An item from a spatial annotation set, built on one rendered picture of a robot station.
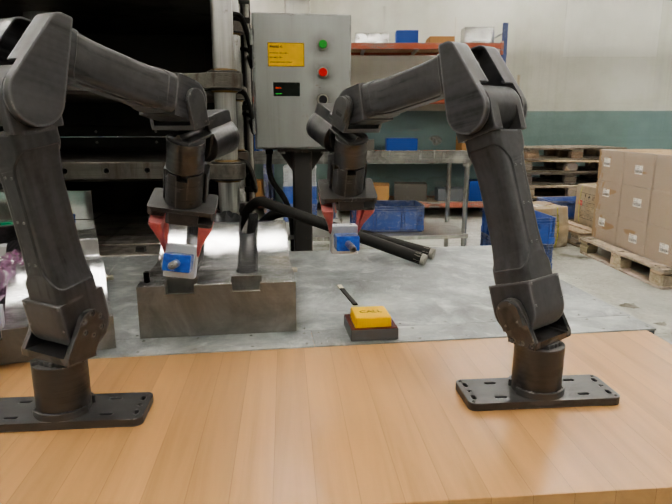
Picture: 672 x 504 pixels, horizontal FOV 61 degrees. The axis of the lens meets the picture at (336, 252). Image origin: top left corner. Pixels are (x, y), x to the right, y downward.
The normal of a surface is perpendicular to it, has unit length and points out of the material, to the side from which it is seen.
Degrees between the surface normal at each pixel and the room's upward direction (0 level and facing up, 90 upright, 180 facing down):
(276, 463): 0
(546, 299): 71
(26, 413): 0
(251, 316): 90
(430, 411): 0
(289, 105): 90
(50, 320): 99
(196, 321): 90
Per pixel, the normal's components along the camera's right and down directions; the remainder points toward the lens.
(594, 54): 0.00, 0.22
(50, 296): -0.44, 0.35
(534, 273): 0.59, -0.15
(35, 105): 0.89, 0.10
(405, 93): -0.78, 0.18
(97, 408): 0.00, -0.97
